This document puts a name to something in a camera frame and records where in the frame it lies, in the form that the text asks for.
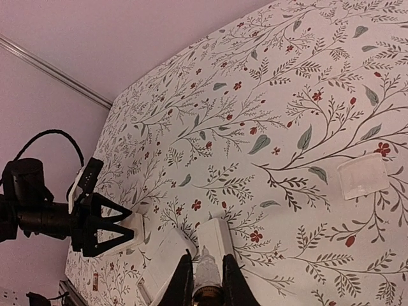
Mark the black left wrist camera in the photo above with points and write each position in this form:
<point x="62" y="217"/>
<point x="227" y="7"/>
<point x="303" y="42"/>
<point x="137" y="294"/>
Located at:
<point x="90" y="175"/>

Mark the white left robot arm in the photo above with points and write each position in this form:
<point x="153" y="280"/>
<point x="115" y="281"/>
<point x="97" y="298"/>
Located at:
<point x="28" y="205"/>

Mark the aluminium back left frame post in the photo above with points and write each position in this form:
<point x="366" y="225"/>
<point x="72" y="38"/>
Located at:
<point x="54" y="72"/>

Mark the white battery cover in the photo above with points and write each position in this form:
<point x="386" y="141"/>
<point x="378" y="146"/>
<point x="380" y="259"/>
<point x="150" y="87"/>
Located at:
<point x="363" y="176"/>

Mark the white remote with QR label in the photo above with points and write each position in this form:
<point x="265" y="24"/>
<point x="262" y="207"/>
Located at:
<point x="215" y="242"/>

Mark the clear plastic screwdriver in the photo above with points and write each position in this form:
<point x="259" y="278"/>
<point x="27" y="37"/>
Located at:
<point x="207" y="282"/>

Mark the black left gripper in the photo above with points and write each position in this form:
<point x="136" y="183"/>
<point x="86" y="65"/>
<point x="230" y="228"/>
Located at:
<point x="93" y="234"/>

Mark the gold battery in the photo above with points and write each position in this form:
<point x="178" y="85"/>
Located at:
<point x="95" y="281"/>

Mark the white remote with logo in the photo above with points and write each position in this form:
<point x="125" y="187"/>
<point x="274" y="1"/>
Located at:
<point x="122" y="236"/>

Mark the white remote control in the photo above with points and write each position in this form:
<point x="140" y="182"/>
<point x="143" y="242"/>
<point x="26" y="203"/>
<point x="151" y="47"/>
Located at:
<point x="160" y="269"/>

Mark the aluminium front rail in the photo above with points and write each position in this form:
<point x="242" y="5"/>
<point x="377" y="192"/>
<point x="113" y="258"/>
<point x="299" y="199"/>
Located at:
<point x="71" y="296"/>

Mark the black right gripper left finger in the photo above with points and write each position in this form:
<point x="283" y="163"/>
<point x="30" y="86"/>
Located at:
<point x="180" y="288"/>

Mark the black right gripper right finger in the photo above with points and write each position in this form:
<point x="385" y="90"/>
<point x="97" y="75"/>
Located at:
<point x="236" y="290"/>

